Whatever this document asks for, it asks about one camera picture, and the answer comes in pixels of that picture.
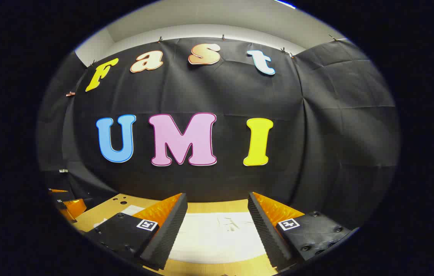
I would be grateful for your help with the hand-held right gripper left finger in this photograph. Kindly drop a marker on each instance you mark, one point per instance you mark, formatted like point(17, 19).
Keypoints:
point(169, 234)

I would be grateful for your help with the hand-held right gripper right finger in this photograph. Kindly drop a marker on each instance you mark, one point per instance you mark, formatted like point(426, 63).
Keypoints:
point(266, 234)

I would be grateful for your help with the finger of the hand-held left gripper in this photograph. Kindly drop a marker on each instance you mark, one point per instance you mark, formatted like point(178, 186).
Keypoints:
point(74, 207)
point(58, 190)

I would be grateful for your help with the white jeans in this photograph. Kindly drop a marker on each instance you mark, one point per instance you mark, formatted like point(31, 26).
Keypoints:
point(216, 237)

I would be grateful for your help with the black backdrop cloth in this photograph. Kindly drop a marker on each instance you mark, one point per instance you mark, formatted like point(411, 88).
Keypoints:
point(220, 96)

